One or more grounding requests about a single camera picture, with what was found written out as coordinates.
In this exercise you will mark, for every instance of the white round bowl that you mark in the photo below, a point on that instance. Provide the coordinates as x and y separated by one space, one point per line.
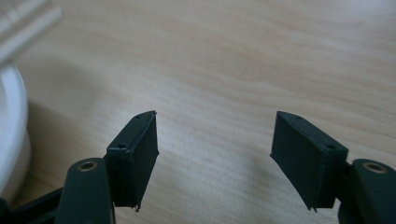
11 130

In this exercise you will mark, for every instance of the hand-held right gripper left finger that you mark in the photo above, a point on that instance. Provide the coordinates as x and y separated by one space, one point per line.
132 161

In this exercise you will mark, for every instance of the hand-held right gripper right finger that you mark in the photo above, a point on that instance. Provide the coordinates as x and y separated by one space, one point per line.
306 161

